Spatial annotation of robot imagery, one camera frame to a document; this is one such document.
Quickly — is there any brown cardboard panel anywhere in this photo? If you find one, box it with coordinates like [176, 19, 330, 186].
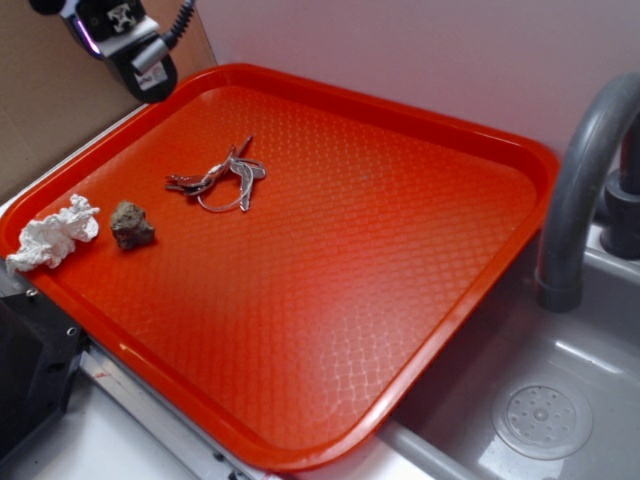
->
[0, 0, 219, 206]

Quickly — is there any crumpled white tissue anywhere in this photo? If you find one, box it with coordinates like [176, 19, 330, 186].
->
[5, 194, 100, 276]

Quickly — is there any aluminium rail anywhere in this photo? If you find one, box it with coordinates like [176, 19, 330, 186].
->
[0, 259, 281, 480]

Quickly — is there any dark grey faucet handle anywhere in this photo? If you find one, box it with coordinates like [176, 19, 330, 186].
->
[600, 107, 639, 260]

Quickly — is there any brown grey rock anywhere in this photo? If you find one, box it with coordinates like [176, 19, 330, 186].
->
[110, 200, 156, 250]

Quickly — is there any grey toy sink basin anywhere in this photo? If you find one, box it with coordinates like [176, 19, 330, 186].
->
[375, 222, 640, 480]

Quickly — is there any grey curved faucet spout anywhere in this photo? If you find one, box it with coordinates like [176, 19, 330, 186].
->
[535, 73, 639, 313]

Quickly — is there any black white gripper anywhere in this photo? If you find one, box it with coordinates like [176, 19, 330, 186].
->
[29, 0, 178, 104]

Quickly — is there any round sink drain strainer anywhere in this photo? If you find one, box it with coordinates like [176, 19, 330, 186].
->
[491, 378, 593, 461]

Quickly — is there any black coiled cable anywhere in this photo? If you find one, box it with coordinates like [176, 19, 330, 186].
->
[158, 0, 197, 51]

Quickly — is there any silver key bunch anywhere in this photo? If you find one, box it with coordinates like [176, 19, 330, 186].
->
[164, 135, 267, 213]

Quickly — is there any black mounting block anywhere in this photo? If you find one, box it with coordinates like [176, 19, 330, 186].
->
[1, 288, 86, 463]

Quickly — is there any orange plastic tray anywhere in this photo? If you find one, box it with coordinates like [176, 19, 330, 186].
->
[1, 65, 558, 473]

